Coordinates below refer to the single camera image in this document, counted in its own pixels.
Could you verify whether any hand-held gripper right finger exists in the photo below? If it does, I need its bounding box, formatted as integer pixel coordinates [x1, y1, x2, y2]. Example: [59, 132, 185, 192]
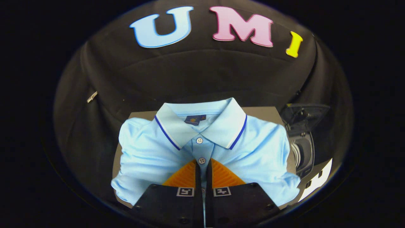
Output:
[206, 159, 280, 228]

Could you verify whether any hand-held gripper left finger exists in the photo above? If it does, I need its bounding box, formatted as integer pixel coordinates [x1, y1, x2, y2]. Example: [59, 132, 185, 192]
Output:
[131, 159, 204, 228]

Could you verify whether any light blue polo shirt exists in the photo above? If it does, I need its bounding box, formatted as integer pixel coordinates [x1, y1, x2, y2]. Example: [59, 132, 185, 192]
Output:
[111, 98, 301, 208]

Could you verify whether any dark transparent washing machine lid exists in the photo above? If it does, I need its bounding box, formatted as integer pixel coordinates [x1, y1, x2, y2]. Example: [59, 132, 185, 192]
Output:
[280, 103, 331, 137]

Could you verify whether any grey cabinet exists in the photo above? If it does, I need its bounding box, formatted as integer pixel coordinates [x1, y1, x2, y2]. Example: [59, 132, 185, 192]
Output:
[112, 106, 297, 209]

